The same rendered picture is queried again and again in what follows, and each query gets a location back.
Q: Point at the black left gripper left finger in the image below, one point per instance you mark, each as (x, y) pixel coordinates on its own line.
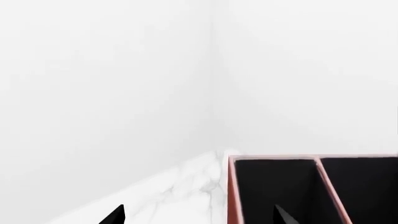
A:
(115, 217)

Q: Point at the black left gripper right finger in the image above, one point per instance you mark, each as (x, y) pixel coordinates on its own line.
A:
(284, 217)

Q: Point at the pink caddy with black lining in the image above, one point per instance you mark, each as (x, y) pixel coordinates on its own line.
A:
(311, 186)

